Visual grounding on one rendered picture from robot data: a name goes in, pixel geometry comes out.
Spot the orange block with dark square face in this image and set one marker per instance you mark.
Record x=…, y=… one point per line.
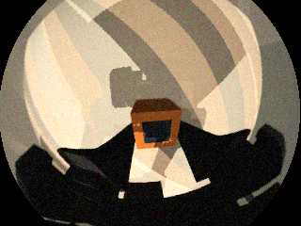
x=156, y=123

